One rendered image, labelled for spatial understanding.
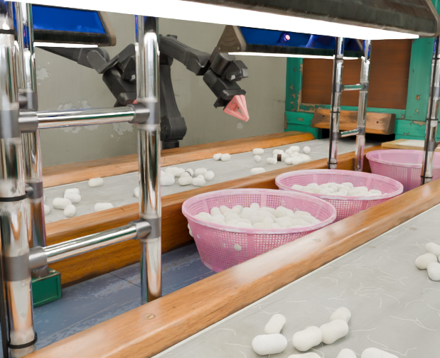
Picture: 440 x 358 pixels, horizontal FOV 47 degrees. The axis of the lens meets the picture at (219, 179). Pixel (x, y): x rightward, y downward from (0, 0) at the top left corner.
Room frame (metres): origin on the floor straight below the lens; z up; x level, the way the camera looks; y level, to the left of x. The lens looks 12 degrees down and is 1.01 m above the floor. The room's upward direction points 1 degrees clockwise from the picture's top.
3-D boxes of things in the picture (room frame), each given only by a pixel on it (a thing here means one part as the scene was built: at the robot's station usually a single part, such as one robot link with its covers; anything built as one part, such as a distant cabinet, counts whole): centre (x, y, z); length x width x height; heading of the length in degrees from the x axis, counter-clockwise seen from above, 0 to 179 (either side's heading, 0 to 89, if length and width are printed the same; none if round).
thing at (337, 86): (1.40, -0.28, 0.90); 0.20 x 0.19 x 0.45; 139
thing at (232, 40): (1.46, -0.22, 1.08); 0.62 x 0.08 x 0.07; 139
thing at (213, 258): (0.86, -0.07, 0.72); 0.27 x 0.27 x 0.10
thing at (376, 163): (1.40, -0.54, 0.72); 0.27 x 0.27 x 0.10
